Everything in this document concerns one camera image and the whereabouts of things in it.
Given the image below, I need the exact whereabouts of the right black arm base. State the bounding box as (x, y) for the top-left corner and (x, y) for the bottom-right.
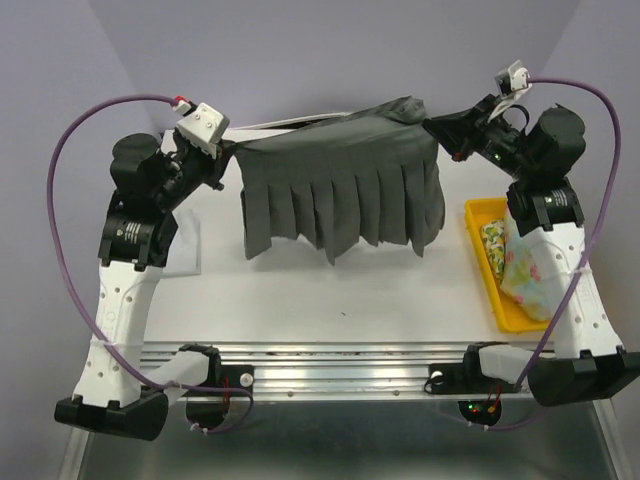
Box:
(423, 342), (517, 429)

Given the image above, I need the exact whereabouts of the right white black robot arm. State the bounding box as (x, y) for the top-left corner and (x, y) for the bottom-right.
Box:
(423, 95), (639, 407)

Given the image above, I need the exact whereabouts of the grey pleated skirt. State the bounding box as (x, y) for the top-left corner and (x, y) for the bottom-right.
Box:
(234, 96), (446, 263)

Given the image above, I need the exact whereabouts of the white folded cloth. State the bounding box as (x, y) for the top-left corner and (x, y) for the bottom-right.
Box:
(163, 209), (201, 278)

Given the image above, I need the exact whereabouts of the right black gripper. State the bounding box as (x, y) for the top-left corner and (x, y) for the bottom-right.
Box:
(428, 93), (539, 182)

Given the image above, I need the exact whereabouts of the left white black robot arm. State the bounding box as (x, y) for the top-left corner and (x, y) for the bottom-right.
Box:
(54, 131), (223, 441)

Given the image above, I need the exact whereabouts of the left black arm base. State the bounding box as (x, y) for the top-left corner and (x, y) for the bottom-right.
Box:
(179, 343), (255, 436)

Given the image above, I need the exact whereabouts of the light blue floral skirt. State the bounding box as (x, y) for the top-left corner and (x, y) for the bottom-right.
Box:
(500, 209), (555, 322)

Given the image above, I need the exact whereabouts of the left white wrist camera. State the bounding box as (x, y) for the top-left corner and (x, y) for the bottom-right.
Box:
(173, 99), (230, 159)

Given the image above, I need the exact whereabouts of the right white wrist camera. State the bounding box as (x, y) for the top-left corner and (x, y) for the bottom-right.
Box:
(489, 60), (531, 121)

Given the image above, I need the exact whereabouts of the yellow plastic tray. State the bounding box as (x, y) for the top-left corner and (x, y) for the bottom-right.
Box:
(464, 197), (549, 334)

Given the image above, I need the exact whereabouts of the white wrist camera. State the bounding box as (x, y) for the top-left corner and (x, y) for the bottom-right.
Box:
(173, 99), (230, 159)
(489, 60), (531, 121)

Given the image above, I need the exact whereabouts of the aluminium rail frame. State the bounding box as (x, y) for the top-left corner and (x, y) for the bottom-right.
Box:
(59, 124), (626, 480)

